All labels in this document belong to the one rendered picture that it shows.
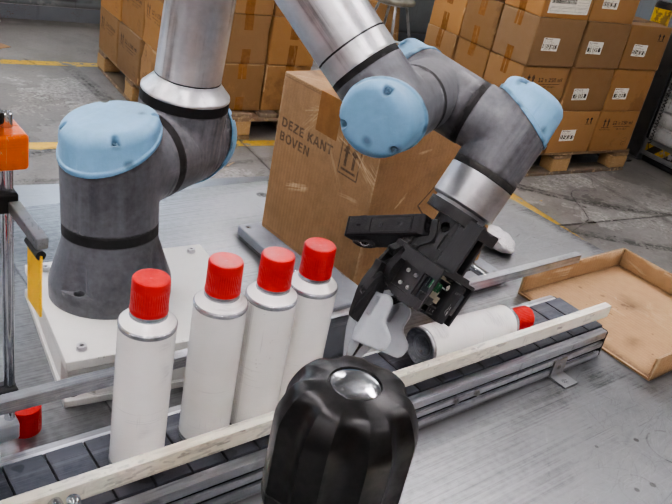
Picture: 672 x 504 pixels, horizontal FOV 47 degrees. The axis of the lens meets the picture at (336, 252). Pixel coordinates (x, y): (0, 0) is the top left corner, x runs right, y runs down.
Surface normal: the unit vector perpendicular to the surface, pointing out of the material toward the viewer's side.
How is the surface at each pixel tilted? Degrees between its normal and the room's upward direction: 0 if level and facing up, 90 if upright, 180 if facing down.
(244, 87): 90
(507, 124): 65
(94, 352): 4
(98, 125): 8
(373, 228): 59
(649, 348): 0
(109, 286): 70
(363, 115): 90
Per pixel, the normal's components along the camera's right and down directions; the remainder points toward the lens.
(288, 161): -0.76, 0.17
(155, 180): 0.91, 0.27
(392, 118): -0.41, 0.35
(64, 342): 0.12, -0.90
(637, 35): 0.50, 0.46
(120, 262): 0.43, 0.14
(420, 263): -0.58, -0.31
